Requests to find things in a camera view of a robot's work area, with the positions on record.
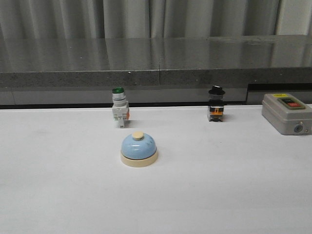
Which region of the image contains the black rotary selector switch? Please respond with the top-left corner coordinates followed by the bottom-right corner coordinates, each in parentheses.
top-left (207, 85), bottom-right (225, 122)

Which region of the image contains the grey pleated curtain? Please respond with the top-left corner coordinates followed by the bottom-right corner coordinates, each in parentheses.
top-left (0, 0), bottom-right (312, 39)

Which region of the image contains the green pushbutton switch white body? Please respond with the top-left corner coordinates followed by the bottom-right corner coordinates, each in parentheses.
top-left (112, 87), bottom-right (130, 128)

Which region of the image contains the blue and cream desk bell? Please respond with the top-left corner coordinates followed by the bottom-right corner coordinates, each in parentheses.
top-left (120, 131), bottom-right (158, 168)

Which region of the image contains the grey power switch box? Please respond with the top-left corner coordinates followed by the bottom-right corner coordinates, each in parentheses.
top-left (262, 93), bottom-right (312, 135)

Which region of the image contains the grey stone counter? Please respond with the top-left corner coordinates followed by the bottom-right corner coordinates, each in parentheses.
top-left (0, 35), bottom-right (312, 108)

